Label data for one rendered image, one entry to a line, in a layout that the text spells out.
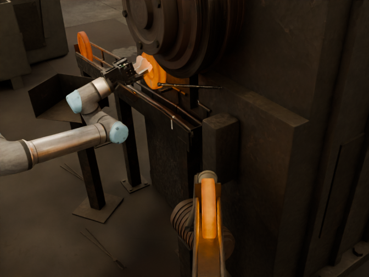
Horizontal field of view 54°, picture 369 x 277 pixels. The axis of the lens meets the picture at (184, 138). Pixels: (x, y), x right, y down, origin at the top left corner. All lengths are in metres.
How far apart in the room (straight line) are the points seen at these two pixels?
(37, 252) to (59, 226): 0.17
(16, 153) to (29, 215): 1.02
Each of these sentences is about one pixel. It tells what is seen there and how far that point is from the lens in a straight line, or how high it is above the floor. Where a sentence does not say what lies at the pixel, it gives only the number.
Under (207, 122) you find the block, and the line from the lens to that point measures 1.14.
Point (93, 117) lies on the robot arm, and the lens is 1.39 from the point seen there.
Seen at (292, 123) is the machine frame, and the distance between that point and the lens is 1.01.
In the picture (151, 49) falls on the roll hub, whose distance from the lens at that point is 1.15.
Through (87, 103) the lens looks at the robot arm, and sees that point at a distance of 1.37.
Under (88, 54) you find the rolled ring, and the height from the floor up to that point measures 0.66.
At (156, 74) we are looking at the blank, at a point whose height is 0.83.
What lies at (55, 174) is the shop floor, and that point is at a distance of 2.39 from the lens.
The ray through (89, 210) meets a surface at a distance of 2.06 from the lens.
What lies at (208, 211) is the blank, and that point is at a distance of 0.90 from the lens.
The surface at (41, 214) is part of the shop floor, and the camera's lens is 2.14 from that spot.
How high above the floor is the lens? 1.38
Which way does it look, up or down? 33 degrees down
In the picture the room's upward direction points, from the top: 3 degrees counter-clockwise
